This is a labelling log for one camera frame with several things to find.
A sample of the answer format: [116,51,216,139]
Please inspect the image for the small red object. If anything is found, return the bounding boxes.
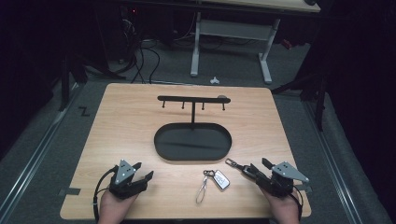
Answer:
[280,38,294,51]

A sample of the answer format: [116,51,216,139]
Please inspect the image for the black key rack with tray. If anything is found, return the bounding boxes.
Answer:
[153,94,233,162]

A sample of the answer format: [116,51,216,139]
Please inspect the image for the white-framed desk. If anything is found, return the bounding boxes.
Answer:
[189,0,321,86]

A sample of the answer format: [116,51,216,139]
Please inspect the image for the black stand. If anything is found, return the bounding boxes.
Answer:
[57,54,90,112]
[270,69,329,133]

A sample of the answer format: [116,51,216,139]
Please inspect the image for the person's right hand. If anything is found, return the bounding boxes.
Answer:
[261,187,302,224]

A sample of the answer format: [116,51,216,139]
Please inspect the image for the person's left hand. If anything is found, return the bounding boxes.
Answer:
[98,189,138,224]

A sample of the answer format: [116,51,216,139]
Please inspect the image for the black floor cables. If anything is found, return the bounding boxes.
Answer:
[124,18,162,85]

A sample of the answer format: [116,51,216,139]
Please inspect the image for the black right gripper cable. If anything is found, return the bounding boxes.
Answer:
[291,185,304,222]

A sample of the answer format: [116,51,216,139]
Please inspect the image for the silver car key fob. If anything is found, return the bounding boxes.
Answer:
[194,169,232,205]

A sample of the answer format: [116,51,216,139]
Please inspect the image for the metal floor rail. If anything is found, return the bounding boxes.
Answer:
[302,99,364,224]
[0,83,80,218]

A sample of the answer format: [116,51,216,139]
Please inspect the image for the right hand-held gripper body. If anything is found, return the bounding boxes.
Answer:
[256,161,310,199]

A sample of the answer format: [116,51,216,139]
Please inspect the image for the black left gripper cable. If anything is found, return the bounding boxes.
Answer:
[92,165,120,224]

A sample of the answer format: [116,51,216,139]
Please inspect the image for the key with silver carabiner clip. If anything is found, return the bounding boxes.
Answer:
[225,157,254,176]

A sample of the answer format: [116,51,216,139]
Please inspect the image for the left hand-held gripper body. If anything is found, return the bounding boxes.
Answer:
[108,159,149,200]

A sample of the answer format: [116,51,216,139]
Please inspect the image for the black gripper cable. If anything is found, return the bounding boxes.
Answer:
[92,165,120,224]
[291,185,304,222]

